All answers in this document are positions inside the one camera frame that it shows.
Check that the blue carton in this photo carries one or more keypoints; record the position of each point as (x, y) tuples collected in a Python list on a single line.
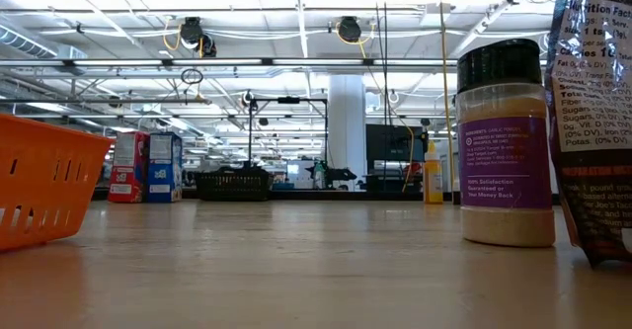
[(165, 171)]

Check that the red carton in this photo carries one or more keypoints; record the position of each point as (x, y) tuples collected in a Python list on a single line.
[(128, 181)]

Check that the orange squeeze bottle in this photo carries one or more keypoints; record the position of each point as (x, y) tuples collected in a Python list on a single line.
[(433, 181)]

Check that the garlic powder jar purple label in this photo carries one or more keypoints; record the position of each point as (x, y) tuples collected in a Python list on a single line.
[(503, 161)]

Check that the brown taco seasoning packet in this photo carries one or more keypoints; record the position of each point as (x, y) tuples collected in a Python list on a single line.
[(592, 195)]

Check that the background black robot arm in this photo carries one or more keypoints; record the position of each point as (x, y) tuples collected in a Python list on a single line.
[(340, 175)]

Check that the white column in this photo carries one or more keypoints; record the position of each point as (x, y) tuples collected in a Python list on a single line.
[(345, 121)]

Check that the black slotted plastic basket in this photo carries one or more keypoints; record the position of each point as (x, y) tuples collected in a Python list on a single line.
[(232, 186)]

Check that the black monitor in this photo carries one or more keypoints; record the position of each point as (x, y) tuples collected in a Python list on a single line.
[(395, 143)]

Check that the orange plastic basket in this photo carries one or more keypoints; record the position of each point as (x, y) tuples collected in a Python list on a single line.
[(29, 141)]

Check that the black metal frame rig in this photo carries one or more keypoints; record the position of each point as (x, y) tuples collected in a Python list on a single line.
[(250, 131)]

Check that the black aluminium table frame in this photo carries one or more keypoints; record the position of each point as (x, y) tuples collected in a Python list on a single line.
[(321, 195)]

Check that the silver air duct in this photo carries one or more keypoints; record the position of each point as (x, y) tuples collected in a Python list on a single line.
[(29, 45)]

